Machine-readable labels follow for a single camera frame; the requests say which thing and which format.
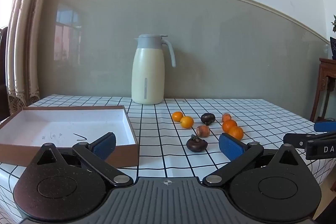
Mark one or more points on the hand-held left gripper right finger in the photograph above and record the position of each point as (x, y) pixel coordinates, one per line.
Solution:
(231, 146)

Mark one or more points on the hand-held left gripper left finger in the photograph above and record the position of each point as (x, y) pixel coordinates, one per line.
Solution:
(105, 146)

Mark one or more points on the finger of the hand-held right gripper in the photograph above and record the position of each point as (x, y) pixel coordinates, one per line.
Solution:
(325, 126)
(296, 139)

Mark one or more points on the orange mandarin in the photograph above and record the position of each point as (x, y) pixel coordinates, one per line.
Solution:
(229, 124)
(236, 133)
(177, 116)
(187, 122)

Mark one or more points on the orange carrot piece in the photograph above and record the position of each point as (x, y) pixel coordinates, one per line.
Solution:
(226, 117)
(202, 131)

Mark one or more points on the dark purple mangosteen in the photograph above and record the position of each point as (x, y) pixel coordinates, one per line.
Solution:
(208, 118)
(197, 145)

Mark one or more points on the brown cardboard box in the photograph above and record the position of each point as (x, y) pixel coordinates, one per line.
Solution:
(65, 121)

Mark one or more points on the dark wooden side table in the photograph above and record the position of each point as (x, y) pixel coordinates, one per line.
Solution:
(324, 82)

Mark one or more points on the white black checked tablecloth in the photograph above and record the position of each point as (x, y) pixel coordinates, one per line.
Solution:
(157, 140)

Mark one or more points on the cream thermos jug grey lid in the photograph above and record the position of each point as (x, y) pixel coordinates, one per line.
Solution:
(147, 74)

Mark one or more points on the beige lace curtain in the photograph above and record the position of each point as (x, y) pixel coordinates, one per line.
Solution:
(26, 29)

